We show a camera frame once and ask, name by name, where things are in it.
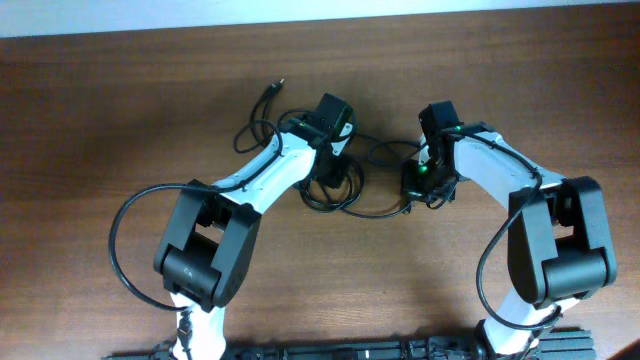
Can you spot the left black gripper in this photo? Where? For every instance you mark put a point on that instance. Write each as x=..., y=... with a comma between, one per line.
x=337, y=177

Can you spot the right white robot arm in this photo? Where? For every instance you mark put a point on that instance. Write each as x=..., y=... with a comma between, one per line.
x=554, y=249

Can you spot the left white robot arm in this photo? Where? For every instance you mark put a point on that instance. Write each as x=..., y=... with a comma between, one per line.
x=206, y=249

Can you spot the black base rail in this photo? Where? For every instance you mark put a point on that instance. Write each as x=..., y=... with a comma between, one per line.
x=350, y=349

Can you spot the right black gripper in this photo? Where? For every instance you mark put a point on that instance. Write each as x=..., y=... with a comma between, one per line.
x=412, y=188

